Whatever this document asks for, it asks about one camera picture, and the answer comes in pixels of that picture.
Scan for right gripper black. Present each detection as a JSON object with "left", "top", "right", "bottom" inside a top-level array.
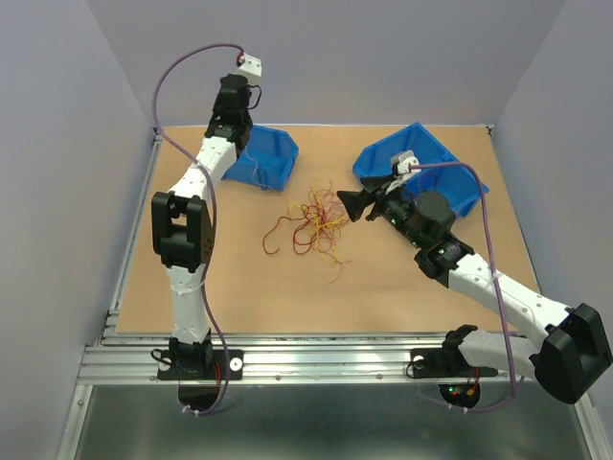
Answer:
[{"left": 337, "top": 172, "right": 425, "bottom": 249}]

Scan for pink wire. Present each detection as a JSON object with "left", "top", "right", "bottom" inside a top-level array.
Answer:
[{"left": 241, "top": 141, "right": 269, "bottom": 188}]

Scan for wire bundle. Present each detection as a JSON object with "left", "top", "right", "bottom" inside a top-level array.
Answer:
[{"left": 261, "top": 178, "right": 353, "bottom": 285}]

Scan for red wire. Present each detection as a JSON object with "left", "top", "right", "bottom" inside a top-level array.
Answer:
[{"left": 406, "top": 170, "right": 446, "bottom": 197}]

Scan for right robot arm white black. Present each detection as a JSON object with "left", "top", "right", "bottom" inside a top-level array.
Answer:
[{"left": 337, "top": 176, "right": 612, "bottom": 404}]

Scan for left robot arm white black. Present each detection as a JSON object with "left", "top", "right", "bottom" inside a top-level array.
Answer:
[{"left": 151, "top": 71, "right": 260, "bottom": 378}]

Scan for small blue bin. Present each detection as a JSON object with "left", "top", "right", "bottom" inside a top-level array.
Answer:
[{"left": 223, "top": 126, "right": 299, "bottom": 192}]

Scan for large divided blue bin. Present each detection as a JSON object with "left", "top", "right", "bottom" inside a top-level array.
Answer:
[{"left": 352, "top": 123, "right": 489, "bottom": 218}]

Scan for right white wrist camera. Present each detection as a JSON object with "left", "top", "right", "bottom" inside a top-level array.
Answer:
[{"left": 390, "top": 149, "right": 420, "bottom": 185}]

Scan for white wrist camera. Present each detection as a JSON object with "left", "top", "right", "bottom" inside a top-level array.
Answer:
[
  {"left": 237, "top": 53, "right": 262, "bottom": 84},
  {"left": 390, "top": 149, "right": 420, "bottom": 185}
]

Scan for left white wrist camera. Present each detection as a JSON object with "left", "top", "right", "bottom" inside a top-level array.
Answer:
[{"left": 237, "top": 53, "right": 262, "bottom": 84}]

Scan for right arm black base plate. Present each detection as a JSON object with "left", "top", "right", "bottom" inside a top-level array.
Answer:
[{"left": 405, "top": 348, "right": 499, "bottom": 380}]

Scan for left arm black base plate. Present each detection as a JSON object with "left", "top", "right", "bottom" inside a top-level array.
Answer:
[{"left": 150, "top": 348, "right": 244, "bottom": 381}]

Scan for aluminium frame rails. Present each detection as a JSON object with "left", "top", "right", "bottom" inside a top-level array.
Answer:
[{"left": 57, "top": 125, "right": 595, "bottom": 460}]

